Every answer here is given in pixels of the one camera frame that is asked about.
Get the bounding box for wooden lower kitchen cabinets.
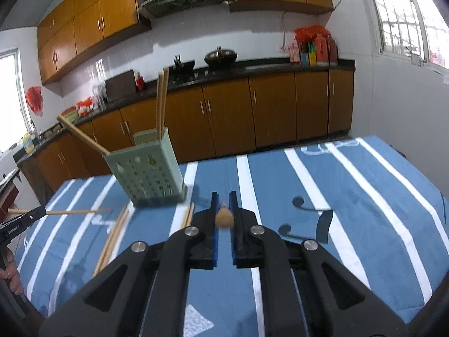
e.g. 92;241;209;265
17;65;355;204

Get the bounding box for wooden kitchen cabinets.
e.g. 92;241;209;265
37;0;334;84
17;65;355;204

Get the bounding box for wooden upper kitchen cabinets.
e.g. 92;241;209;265
37;0;334;84

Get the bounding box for person's hand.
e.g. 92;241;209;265
1;248;24;295

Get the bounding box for wooden chopstick pair outer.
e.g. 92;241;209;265
92;204;128;277

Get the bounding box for wooden chopstick pair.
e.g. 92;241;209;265
96;207;132;272
92;204;128;277

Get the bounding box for wooden chopstick pair inner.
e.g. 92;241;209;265
96;207;132;272

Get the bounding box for blue white striped tablecloth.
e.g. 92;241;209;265
15;136;448;323

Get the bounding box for chopstick leaning in holder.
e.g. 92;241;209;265
57;115;110;155

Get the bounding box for green perforated utensil holder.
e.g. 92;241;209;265
104;128;187;208

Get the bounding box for red plastic bag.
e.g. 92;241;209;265
25;86;43;117

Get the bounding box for upright chopstick in holder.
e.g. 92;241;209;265
160;67;170;137

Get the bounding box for black wok left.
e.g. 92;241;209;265
173;55;196;77

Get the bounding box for colourful bottles on counter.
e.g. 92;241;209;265
288;25;339;67

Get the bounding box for black wok with lid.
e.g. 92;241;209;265
204;46;237;69

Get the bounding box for window with bars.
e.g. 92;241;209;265
373;0;448;69

